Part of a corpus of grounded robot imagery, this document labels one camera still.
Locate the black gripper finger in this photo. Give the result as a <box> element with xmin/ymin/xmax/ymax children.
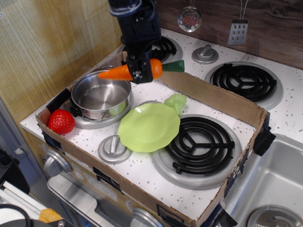
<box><xmin>126</xmin><ymin>55</ymin><xmax>137</xmax><ymax>76</ymax></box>
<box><xmin>132</xmin><ymin>57</ymin><xmax>153</xmax><ymax>84</ymax></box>

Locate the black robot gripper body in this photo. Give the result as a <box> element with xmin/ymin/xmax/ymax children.
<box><xmin>109</xmin><ymin>0</ymin><xmax>161</xmax><ymax>59</ymax></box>

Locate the orange toy carrot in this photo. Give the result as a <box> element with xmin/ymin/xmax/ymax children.
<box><xmin>98</xmin><ymin>59</ymin><xmax>185</xmax><ymax>81</ymax></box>

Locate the light green plastic plate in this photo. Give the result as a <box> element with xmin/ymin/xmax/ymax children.
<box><xmin>118</xmin><ymin>103</ymin><xmax>180</xmax><ymax>152</ymax></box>

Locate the back left black burner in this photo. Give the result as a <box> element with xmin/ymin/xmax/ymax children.
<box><xmin>123</xmin><ymin>35</ymin><xmax>184</xmax><ymax>64</ymax></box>

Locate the black burner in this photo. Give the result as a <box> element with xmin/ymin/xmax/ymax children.
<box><xmin>123</xmin><ymin>35</ymin><xmax>184</xmax><ymax>64</ymax></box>
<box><xmin>151</xmin><ymin>114</ymin><xmax>242</xmax><ymax>190</ymax></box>
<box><xmin>205</xmin><ymin>61</ymin><xmax>284</xmax><ymax>111</ymax></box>

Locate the silver stovetop knob middle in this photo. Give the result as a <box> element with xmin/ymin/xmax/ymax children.
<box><xmin>139</xmin><ymin>100</ymin><xmax>160</xmax><ymax>107</ymax></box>

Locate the silver stovetop knob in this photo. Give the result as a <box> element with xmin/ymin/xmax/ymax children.
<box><xmin>98</xmin><ymin>135</ymin><xmax>132</xmax><ymax>165</ymax></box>
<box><xmin>139</xmin><ymin>100</ymin><xmax>160</xmax><ymax>107</ymax></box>
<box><xmin>192</xmin><ymin>44</ymin><xmax>219</xmax><ymax>64</ymax></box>

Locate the light green toy broccoli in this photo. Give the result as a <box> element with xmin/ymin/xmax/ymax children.
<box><xmin>164</xmin><ymin>94</ymin><xmax>187</xmax><ymax>116</ymax></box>

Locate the hanging metal strainer ladle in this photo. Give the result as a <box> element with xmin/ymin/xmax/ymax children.
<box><xmin>177</xmin><ymin>0</ymin><xmax>202</xmax><ymax>33</ymax></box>

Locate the stainless steel pot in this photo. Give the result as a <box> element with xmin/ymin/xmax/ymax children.
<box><xmin>71</xmin><ymin>71</ymin><xmax>131</xmax><ymax>122</ymax></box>

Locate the silver stovetop knob back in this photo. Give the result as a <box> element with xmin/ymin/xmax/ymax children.
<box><xmin>192</xmin><ymin>44</ymin><xmax>219</xmax><ymax>64</ymax></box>

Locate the front left burner under pot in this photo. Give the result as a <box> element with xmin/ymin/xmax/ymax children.
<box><xmin>61</xmin><ymin>93</ymin><xmax>134</xmax><ymax>130</ymax></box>

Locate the silver stovetop knob front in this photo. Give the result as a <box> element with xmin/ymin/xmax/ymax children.
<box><xmin>98</xmin><ymin>135</ymin><xmax>132</xmax><ymax>165</ymax></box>

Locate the red toy strawberry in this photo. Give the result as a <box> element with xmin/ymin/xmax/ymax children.
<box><xmin>48</xmin><ymin>109</ymin><xmax>75</xmax><ymax>135</ymax></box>

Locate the hanging metal slotted spatula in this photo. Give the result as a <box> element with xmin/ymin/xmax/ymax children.
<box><xmin>228</xmin><ymin>0</ymin><xmax>249</xmax><ymax>45</ymax></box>

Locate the back right black burner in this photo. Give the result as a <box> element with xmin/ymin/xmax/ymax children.
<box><xmin>205</xmin><ymin>61</ymin><xmax>284</xmax><ymax>111</ymax></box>

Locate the front right black burner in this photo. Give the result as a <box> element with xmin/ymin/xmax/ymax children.
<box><xmin>151</xmin><ymin>114</ymin><xmax>242</xmax><ymax>190</ymax></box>

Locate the brown cardboard fence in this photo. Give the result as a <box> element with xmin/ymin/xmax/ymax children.
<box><xmin>36</xmin><ymin>72</ymin><xmax>269</xmax><ymax>227</ymax></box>

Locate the silver front knob left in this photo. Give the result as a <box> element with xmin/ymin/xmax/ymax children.
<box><xmin>43</xmin><ymin>149</ymin><xmax>72</xmax><ymax>177</ymax></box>

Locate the silver front knob right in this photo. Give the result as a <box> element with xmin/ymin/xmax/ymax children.
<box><xmin>130</xmin><ymin>207</ymin><xmax>163</xmax><ymax>227</ymax></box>

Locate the black device at left edge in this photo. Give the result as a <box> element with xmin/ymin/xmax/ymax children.
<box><xmin>0</xmin><ymin>149</ymin><xmax>30</xmax><ymax>194</ymax></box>

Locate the orange object bottom left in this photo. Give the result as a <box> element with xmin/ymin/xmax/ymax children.
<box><xmin>38</xmin><ymin>208</ymin><xmax>62</xmax><ymax>223</ymax></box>

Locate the silver toy sink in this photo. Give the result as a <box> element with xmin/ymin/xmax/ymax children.
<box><xmin>222</xmin><ymin>134</ymin><xmax>303</xmax><ymax>227</ymax></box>

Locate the silver oven door handle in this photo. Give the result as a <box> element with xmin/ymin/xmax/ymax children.
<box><xmin>47</xmin><ymin>175</ymin><xmax>112</xmax><ymax>227</ymax></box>

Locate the black cable bottom left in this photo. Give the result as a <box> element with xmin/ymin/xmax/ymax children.
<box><xmin>0</xmin><ymin>204</ymin><xmax>32</xmax><ymax>227</ymax></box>

